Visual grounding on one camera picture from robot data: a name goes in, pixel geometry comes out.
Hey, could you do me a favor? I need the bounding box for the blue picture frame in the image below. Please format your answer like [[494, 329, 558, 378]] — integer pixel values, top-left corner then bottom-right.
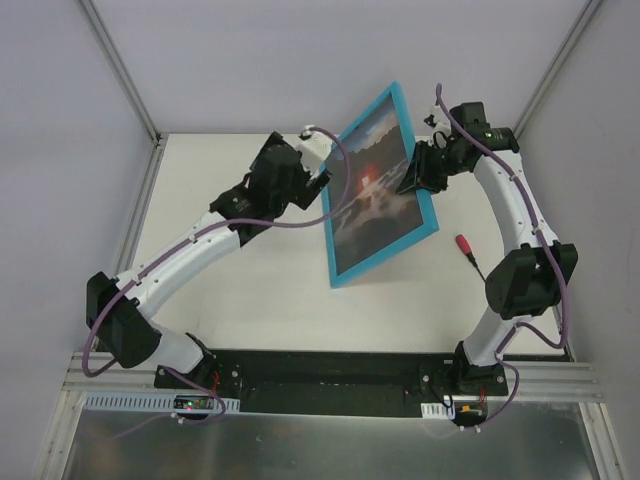
[[322, 82, 439, 288]]

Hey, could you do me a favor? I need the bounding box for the red handled screwdriver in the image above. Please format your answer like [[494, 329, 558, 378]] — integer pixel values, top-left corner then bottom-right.
[[455, 234, 486, 282]]

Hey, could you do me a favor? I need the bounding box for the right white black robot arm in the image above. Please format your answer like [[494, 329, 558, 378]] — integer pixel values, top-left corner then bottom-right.
[[396, 102, 578, 395]]

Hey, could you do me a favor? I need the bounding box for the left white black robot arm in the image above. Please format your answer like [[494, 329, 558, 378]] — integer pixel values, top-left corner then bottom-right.
[[82, 126, 338, 390]]

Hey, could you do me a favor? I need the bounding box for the sunset seascape photo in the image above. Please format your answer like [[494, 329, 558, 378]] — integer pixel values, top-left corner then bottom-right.
[[326, 94, 424, 278]]

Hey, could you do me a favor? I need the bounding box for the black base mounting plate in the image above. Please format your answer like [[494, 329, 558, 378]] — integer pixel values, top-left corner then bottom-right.
[[153, 349, 510, 415]]

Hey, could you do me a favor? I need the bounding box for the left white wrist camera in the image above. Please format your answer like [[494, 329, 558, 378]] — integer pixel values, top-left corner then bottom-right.
[[294, 125, 333, 172]]

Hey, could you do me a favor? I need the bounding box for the left aluminium corner post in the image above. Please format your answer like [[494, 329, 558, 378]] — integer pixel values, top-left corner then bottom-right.
[[75, 0, 168, 147]]

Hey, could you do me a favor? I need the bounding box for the aluminium corner post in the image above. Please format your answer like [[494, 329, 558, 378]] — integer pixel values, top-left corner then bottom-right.
[[513, 0, 607, 139], [75, 0, 168, 147]]

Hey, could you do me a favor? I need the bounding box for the right aluminium corner post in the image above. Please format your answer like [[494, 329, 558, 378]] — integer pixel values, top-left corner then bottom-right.
[[513, 0, 607, 139]]

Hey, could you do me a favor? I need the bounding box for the right white cable duct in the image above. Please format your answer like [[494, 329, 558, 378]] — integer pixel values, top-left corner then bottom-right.
[[420, 403, 456, 421]]

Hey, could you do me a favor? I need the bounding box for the white cable duct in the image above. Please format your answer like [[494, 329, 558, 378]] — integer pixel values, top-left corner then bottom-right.
[[84, 392, 222, 414], [420, 403, 456, 421]]

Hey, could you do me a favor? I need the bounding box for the front aluminium rail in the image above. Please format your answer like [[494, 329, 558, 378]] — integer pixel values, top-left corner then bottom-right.
[[62, 351, 605, 401]]

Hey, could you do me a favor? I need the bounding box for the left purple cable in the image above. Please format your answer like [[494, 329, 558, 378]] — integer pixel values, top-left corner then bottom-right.
[[81, 128, 352, 441]]

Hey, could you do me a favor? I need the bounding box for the left white cable duct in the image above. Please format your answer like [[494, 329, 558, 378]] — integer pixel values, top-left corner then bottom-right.
[[84, 392, 222, 414]]

